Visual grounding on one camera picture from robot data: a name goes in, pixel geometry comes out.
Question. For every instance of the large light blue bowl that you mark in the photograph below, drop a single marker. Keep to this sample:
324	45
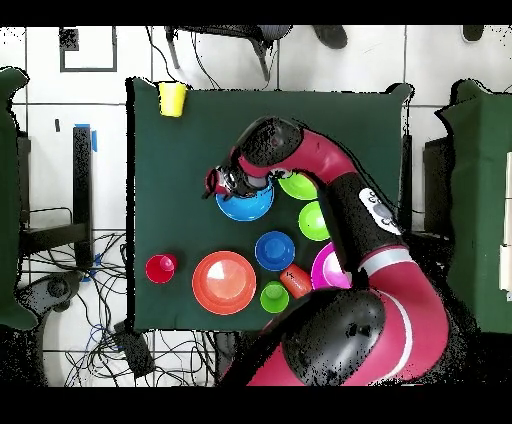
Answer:
246	206

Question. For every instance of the large green bowl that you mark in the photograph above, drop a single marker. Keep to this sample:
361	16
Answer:
298	188

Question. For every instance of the yellow cup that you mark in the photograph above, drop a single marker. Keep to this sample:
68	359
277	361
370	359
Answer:
172	100

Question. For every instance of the small dark blue bowl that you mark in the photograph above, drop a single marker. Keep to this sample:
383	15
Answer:
274	250

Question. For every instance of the orange bowl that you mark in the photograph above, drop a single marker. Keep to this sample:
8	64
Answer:
224	284

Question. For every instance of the orange cup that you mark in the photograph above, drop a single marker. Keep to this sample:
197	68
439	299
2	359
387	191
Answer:
296	282

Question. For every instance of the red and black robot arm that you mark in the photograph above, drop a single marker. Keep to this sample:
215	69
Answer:
360	208

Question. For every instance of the dark green table cloth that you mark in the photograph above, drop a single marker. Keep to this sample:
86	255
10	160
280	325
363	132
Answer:
180	192

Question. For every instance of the red cup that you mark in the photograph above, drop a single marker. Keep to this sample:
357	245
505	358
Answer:
158	270

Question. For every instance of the small green bowl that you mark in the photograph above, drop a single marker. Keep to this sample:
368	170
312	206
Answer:
312	222

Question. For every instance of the green cup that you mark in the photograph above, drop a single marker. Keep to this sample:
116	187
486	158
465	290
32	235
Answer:
274	298

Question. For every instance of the large pink bowl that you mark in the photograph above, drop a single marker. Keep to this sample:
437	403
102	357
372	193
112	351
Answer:
328	268

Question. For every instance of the black mesh chair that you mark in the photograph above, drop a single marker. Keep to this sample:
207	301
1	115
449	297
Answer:
256	38

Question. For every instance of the black power strip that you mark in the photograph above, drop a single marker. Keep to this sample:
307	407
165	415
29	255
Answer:
134	348

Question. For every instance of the black chair base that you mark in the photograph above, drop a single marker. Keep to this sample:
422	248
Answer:
52	292

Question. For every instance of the green cloth side table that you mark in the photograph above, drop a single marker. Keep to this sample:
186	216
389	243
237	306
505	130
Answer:
10	200
480	200

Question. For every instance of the black metal frame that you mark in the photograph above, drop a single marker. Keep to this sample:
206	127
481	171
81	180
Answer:
82	192

